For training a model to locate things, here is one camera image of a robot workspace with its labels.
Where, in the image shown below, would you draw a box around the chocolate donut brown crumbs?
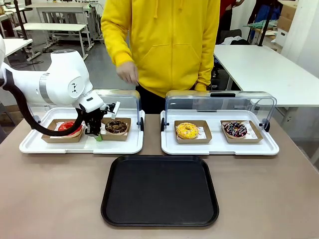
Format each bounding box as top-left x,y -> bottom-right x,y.
104,119 -> 128,136

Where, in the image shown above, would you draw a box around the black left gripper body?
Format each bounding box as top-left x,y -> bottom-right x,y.
83,107 -> 105,130

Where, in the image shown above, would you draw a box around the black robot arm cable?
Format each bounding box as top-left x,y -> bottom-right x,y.
0,68 -> 87,137

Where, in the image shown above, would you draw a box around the person's left forearm yellow sleeve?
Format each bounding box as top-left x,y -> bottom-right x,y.
194,37 -> 220,92

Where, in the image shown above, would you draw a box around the white display case base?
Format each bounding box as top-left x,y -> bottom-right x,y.
160,109 -> 280,156
19,108 -> 146,155

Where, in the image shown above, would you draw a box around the white workshop table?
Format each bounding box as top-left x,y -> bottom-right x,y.
0,38 -> 33,59
24,2 -> 103,44
13,22 -> 92,62

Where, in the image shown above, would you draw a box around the black office chair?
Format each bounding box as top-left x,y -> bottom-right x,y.
216,29 -> 243,46

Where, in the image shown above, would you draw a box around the background person in red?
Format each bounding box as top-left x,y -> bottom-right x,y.
219,0 -> 246,32

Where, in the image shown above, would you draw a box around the white cloth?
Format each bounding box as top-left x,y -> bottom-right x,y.
224,35 -> 250,46

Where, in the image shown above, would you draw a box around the kraft paper donut box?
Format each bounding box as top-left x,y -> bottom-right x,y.
41,119 -> 85,144
173,120 -> 212,144
99,118 -> 132,142
220,120 -> 264,144

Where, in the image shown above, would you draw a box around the person's right forearm yellow sleeve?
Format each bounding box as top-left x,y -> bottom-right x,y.
103,29 -> 135,67

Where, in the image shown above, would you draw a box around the black lid handle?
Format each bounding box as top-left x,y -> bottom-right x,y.
210,92 -> 236,98

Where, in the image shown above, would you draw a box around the white storage box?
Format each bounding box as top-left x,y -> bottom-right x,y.
274,27 -> 291,52

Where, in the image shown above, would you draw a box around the person's black trousers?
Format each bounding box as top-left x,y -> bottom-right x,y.
138,83 -> 200,114

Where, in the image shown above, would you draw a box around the clear display case lid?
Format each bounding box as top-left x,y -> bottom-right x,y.
26,89 -> 143,130
165,90 -> 278,127

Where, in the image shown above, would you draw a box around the person's yellow hoodie torso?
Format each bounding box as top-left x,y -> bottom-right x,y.
101,0 -> 221,98

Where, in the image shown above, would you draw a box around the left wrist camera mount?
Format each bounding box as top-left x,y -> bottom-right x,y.
101,101 -> 121,120

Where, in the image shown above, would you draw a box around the chocolate donut colourful sprinkles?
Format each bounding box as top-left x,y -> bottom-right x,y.
223,121 -> 248,139

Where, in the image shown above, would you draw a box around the yellow sprinkled donut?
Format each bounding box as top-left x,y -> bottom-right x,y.
176,122 -> 199,140

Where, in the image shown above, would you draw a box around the brown cardboard box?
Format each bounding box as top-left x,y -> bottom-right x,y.
277,3 -> 299,33

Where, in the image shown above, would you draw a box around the large white table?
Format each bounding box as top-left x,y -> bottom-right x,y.
213,44 -> 319,108

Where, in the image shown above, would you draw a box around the black serving tray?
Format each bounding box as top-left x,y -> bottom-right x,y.
100,154 -> 220,227

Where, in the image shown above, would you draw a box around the red glazed donut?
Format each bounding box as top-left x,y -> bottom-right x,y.
57,121 -> 83,137

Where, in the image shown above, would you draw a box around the printed white paper liner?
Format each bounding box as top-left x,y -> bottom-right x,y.
245,121 -> 259,139
196,126 -> 208,139

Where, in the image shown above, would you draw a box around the black stand pole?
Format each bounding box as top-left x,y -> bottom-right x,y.
13,0 -> 28,40
258,0 -> 278,47

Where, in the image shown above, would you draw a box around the person's right hand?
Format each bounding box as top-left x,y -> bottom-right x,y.
116,61 -> 140,87

